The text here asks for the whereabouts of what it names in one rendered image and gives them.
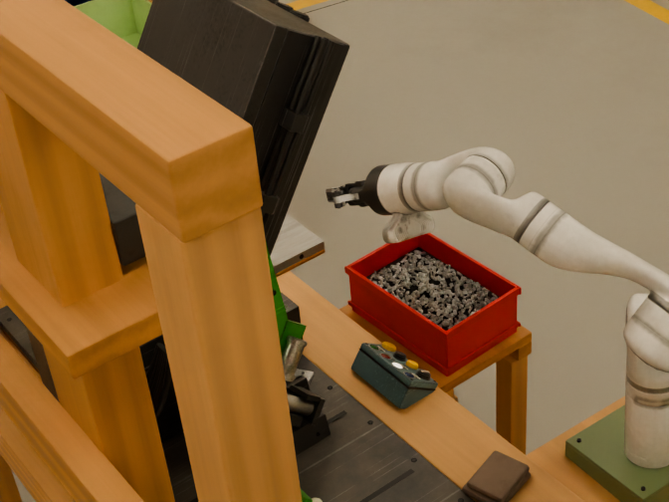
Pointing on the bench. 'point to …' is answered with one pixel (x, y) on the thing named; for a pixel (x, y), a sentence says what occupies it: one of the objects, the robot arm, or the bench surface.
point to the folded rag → (497, 479)
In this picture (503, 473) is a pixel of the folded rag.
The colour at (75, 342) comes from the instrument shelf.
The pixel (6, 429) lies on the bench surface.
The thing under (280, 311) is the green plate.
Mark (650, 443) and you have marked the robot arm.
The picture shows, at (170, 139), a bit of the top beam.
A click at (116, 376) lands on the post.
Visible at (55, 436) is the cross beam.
